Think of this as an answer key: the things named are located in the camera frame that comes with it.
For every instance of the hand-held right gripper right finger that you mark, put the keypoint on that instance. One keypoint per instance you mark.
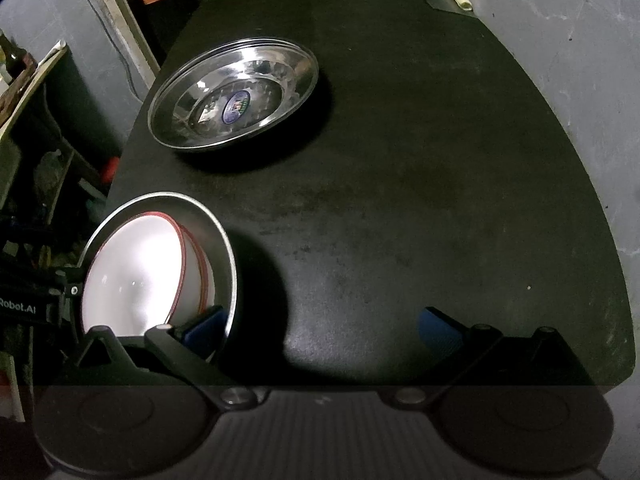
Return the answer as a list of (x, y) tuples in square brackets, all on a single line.
[(440, 332)]

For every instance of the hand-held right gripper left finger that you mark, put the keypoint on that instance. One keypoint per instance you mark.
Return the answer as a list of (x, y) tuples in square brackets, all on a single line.
[(206, 329)]

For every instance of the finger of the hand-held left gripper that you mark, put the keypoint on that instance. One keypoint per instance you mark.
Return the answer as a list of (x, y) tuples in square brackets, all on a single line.
[(30, 305)]

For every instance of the white ceramic bowl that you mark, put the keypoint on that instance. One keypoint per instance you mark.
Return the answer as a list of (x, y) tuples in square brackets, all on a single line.
[(200, 280), (130, 275)]

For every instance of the stainless steel bowl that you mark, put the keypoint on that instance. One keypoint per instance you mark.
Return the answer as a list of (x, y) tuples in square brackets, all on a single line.
[(222, 255)]

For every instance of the steel plate with blue sticker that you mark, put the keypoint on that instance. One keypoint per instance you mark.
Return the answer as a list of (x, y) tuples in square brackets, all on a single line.
[(235, 100)]

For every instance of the red container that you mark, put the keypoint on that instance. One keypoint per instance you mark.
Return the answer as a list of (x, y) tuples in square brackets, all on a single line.
[(111, 171)]

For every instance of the dark glass bottle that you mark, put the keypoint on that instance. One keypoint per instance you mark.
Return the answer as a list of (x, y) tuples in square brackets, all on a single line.
[(10, 57)]

